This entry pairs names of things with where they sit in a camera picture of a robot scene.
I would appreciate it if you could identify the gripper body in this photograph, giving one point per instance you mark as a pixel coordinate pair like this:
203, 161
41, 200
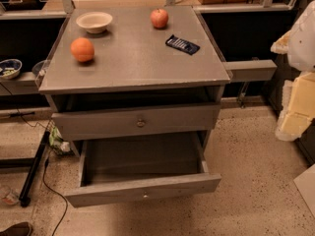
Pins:
303, 48

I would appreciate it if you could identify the grey drawer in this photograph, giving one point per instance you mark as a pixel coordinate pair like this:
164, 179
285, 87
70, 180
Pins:
124, 122
129, 169

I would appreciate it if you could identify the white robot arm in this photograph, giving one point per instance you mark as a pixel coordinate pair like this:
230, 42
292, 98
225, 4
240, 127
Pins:
298, 44

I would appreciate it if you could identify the grey wooden drawer cabinet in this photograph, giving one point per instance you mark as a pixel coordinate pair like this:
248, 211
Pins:
132, 66

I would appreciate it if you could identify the grey top drawer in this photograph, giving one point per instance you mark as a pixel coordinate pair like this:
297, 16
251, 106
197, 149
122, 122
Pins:
124, 122

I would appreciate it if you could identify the grey side shelf bar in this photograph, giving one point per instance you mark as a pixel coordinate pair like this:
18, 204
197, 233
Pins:
250, 71

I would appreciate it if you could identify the white floor board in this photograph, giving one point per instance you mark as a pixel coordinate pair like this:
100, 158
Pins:
305, 184

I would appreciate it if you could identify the dark blue snack packet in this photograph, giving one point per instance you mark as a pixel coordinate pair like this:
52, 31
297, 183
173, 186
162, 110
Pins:
182, 45

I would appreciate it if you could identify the red apple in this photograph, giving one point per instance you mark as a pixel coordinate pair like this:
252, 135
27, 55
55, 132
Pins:
159, 18

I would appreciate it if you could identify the white empty bowl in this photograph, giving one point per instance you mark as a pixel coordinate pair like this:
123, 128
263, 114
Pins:
94, 22

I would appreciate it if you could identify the orange fruit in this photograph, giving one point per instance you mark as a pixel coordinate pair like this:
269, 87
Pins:
82, 49

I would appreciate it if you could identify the green white plastic bag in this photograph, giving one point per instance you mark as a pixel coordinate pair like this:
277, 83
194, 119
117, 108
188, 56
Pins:
57, 143

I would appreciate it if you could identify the clear plastic container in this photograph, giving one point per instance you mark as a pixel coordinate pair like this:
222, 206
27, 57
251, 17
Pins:
40, 69

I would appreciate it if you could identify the blue patterned bowl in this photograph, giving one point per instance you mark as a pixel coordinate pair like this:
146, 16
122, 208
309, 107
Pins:
10, 68

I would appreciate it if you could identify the black metal stand leg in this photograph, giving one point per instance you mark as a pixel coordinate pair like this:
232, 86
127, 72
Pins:
24, 194

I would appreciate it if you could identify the brown shoe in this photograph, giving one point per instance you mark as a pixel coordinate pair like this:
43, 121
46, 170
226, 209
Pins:
20, 229

